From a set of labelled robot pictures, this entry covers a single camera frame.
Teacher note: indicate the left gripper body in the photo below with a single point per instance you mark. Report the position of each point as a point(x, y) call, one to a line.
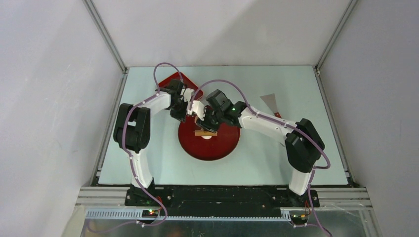
point(178, 111)

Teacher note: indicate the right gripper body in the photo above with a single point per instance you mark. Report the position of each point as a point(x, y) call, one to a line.
point(211, 120)

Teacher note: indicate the wooden dough roller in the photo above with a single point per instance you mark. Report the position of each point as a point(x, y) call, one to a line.
point(205, 132)

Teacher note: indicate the round red plate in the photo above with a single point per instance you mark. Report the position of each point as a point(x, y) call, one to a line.
point(214, 148)

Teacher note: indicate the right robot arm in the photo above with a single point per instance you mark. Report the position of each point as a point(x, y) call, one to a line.
point(303, 143)

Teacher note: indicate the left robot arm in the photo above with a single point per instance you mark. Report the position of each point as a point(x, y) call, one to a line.
point(132, 129)

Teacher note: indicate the white dough ball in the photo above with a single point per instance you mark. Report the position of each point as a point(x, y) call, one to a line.
point(206, 137)

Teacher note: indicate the rectangular red tray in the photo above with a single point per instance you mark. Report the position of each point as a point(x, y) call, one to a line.
point(174, 84)

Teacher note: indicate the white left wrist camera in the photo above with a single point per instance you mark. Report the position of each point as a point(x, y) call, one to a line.
point(187, 94)

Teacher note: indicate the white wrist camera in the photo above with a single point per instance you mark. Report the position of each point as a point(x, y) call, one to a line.
point(187, 94)
point(197, 108)

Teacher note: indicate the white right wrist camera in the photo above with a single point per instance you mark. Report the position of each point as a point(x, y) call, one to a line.
point(197, 108)

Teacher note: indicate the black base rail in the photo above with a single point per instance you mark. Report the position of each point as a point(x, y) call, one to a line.
point(220, 201)

